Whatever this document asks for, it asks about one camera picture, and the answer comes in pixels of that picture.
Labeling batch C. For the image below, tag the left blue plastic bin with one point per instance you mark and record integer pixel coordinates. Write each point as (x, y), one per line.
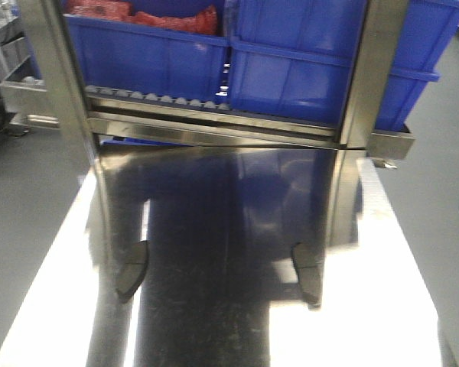
(123, 55)

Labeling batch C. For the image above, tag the inner left grey brake pad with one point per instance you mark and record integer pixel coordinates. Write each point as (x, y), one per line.
(133, 271)

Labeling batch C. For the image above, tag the stainless steel rack frame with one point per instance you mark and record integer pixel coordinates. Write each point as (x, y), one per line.
(62, 102)

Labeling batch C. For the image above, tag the inner right grey brake pad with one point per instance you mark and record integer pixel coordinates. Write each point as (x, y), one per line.
(308, 262)

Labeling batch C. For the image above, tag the blue plastic bin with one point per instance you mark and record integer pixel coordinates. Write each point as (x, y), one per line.
(123, 55)
(294, 58)

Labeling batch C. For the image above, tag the right blue plastic bin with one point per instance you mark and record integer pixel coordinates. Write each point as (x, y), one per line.
(294, 58)

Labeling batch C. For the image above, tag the grey roller track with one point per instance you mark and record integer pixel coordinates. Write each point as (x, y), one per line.
(157, 97)

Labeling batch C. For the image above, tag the grey brake pad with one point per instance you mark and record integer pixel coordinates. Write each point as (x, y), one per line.
(133, 271)
(308, 262)

